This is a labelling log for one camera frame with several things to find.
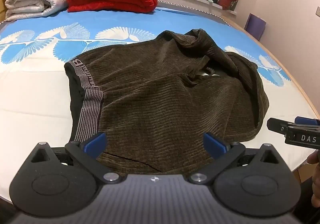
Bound wooden bed frame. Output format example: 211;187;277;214
221;14;320;184

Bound person's right hand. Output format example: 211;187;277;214
307;151;320;166

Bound purple box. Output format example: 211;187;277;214
244;13;267;42

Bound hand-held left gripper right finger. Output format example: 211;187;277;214
188;132;280;185

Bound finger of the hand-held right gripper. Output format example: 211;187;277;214
267;117;296;137
294;116;320;127

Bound blue white printed bedsheet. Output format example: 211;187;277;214
0;5;320;204

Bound brown corduroy pants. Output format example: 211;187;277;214
64;29;270;174

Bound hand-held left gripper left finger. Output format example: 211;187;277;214
31;132;126;185

